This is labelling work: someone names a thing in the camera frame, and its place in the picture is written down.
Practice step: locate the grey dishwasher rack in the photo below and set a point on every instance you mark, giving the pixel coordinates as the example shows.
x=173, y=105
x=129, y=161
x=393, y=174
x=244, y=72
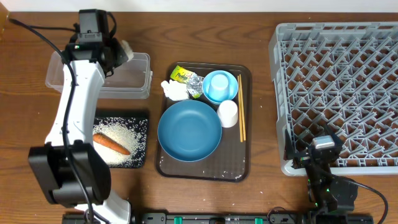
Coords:
x=341, y=75

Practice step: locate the white tissue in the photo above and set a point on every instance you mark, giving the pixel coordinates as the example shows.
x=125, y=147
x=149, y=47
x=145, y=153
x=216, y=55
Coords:
x=127, y=50
x=174, y=90

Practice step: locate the dark blue plate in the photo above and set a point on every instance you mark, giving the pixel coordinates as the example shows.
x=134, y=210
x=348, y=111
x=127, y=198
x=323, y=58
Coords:
x=189, y=131

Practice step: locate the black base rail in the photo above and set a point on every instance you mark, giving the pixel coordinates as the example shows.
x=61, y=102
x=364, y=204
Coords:
x=273, y=218

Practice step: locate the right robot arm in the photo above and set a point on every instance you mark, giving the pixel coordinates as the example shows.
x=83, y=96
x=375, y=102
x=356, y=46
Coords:
x=334, y=196

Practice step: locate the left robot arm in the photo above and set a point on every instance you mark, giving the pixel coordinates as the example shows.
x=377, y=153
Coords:
x=68, y=169

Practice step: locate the yellow silver snack wrapper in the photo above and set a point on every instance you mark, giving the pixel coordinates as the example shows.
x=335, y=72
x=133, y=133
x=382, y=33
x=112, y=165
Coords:
x=193, y=81

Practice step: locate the clear plastic bin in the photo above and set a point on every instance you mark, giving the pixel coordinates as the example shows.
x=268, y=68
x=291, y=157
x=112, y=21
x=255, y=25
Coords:
x=132, y=80

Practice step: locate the brown serving tray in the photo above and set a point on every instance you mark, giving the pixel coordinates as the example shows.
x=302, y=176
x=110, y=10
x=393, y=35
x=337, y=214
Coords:
x=230, y=161

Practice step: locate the light blue bowl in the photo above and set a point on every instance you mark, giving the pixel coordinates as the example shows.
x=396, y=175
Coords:
x=233, y=85

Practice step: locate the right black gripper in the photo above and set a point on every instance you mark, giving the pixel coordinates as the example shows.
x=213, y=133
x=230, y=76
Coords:
x=289, y=150

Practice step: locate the wooden chopstick right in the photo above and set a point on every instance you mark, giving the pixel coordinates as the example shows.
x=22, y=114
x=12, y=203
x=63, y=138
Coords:
x=242, y=110

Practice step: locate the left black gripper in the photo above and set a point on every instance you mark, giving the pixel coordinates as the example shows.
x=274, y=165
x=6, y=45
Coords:
x=122, y=58

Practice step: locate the pile of white rice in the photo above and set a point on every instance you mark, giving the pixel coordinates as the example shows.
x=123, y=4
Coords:
x=124, y=133

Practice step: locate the black waste tray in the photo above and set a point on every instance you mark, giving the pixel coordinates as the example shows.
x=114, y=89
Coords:
x=124, y=113

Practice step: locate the light blue cup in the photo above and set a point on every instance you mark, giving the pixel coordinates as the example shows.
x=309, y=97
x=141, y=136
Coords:
x=219, y=87

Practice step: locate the wooden chopstick left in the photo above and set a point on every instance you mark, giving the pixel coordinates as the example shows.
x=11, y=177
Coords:
x=239, y=110

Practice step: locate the wooden chopstick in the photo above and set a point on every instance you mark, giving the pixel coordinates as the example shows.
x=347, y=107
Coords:
x=242, y=110
x=239, y=110

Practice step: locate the white cup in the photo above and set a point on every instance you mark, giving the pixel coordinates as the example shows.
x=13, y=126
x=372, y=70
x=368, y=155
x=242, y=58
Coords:
x=228, y=113

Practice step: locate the orange carrot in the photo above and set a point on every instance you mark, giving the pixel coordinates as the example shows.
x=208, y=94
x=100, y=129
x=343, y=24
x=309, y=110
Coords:
x=102, y=141

